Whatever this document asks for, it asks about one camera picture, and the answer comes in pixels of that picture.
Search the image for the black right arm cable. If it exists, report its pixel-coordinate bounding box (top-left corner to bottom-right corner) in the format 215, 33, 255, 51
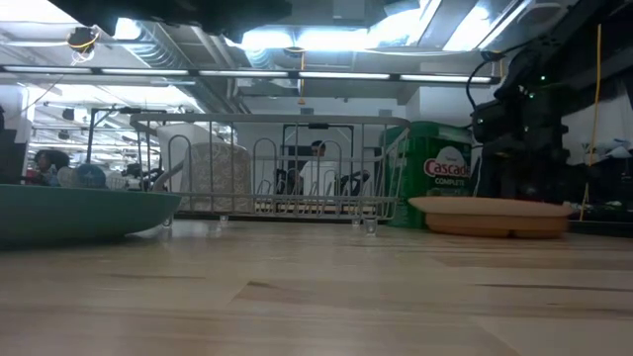
466, 42, 535, 113

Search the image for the speckled plate in rack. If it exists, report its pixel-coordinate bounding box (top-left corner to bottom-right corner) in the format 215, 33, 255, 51
178, 141, 252, 214

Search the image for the beige orange-patterned plate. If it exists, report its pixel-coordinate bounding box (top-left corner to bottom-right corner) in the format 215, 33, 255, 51
407, 196, 575, 219

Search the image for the black office chair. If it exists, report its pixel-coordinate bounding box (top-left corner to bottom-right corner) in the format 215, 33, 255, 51
338, 169, 372, 198
273, 167, 298, 197

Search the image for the person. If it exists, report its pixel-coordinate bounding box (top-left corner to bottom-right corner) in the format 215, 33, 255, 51
296, 139, 342, 197
32, 149, 73, 188

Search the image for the long yellow hanging cable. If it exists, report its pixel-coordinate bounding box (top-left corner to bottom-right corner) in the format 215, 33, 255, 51
578, 22, 603, 223

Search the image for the short yellow pull cord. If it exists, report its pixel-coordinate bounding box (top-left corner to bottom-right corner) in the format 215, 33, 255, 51
295, 46, 308, 107

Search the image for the grey wire dish rack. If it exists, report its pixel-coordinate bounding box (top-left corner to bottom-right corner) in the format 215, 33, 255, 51
129, 113, 411, 236

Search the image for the black metal frame stand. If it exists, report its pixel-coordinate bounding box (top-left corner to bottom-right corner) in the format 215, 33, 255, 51
86, 105, 169, 164

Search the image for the teal round plate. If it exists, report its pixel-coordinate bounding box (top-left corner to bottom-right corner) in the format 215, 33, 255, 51
0, 183, 183, 248

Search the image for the hanging yellow cord reel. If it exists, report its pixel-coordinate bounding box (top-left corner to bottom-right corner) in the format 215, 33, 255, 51
66, 27, 100, 65

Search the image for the green Cascade detergent tub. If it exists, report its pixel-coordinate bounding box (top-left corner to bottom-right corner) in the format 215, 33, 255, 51
380, 121, 474, 229

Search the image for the orange divided plate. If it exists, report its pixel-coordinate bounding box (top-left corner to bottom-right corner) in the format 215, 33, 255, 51
423, 212, 570, 240

